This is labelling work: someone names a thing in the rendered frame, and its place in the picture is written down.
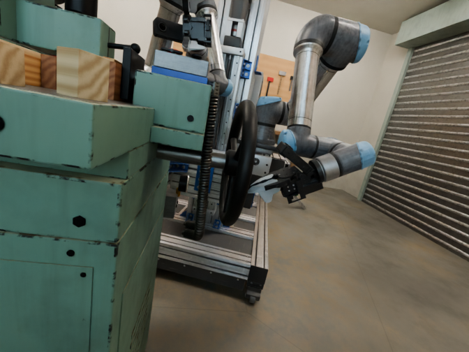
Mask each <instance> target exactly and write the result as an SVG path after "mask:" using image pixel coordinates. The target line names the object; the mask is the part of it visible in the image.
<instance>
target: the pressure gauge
mask: <svg viewBox="0 0 469 352"><path fill-rule="evenodd" d="M189 177H190V175H183V174H181V175H180V179H179V187H177V190H176V194H178V196H177V197H179V196H180V193H181V192H186V193H187V190H188V183H189Z"/></svg>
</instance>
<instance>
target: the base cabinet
mask: <svg viewBox="0 0 469 352"><path fill-rule="evenodd" d="M168 175H169V171H167V173H166V174H165V176H164V177H163V179H162V180H161V181H160V183H159V184H158V186H157V187H156V188H155V190H154V192H153V193H152V194H151V195H150V197H149V198H148V200H147V201H146V203H145V204H144V205H143V207H142V209H141V210H140V211H139V212H138V214H137V215H136V217H135V218H134V220H133V221H132V222H131V224H130V226H129V227H128V228H127V229H126V231H125V233H124V234H123V235H122V236H121V238H120V239H119V241H118V242H101V241H94V240H81V239H75V238H67V237H55V236H48V235H35V234H28V233H15V232H8V231H1V230H0V352H144V351H145V348H146V345H147V340H148V335H149V324H150V318H151V308H152V302H153V296H154V285H155V279H156V268H157V262H158V252H159V247H160V240H161V230H162V224H163V213H164V207H165V197H166V191H167V185H168Z"/></svg>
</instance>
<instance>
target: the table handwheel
mask: <svg viewBox="0 0 469 352"><path fill-rule="evenodd" d="M241 127H242V135H241V142H240V144H239V147H238V149H237V141H238V138H239V134H240V131H241ZM257 133H258V118H257V111H256V108H255V105H254V103H253V102H252V101H250V100H248V99H246V100H243V101H242V102H241V103H240V104H239V105H238V107H237V110H236V112H235V114H234V118H233V120H232V125H231V128H230V133H229V137H228V143H227V147H226V151H225V154H222V153H217V152H212V158H211V159H212V160H211V168H219V169H223V171H222V176H221V187H220V196H219V217H220V220H221V223H222V224H223V225H224V226H232V225H233V224H234V223H235V222H236V221H237V220H238V218H239V216H240V214H241V211H242V209H243V207H244V203H245V201H246V197H247V193H248V188H249V185H250V182H251V175H252V172H253V164H254V160H255V150H256V142H257ZM201 155H202V151H196V150H192V149H184V148H180V147H172V146H167V145H160V144H158V147H157V153H156V157H157V159H163V160H168V161H176V162H180V163H189V164H193V165H198V166H200V164H201V162H200V161H201Z"/></svg>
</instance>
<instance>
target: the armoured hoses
mask: <svg viewBox="0 0 469 352"><path fill-rule="evenodd" d="M207 84H208V85H211V87H212V89H211V97H210V102H209V110H208V115H207V123H206V129H205V133H204V142H203V146H202V155H201V161H200V162H201V164H200V177H199V186H198V201H197V209H196V217H195V218H196V219H195V221H189V220H187V221H185V222H184V227H185V228H188V229H191V230H188V229H185V230H183V231H182V236H183V237H185V238H188V239H190V240H195V241H199V240H201V239H202V238H203V235H204V228H205V221H206V213H207V201H208V200H207V199H208V193H209V192H208V190H209V180H210V174H211V173H210V172H211V170H210V169H211V160H212V159H211V158H212V152H213V150H212V149H213V147H212V146H213V145H214V144H213V143H214V134H215V132H214V131H215V124H216V122H215V121H216V111H217V105H218V104H217V102H218V96H219V89H220V83H219V82H212V81H208V83H207Z"/></svg>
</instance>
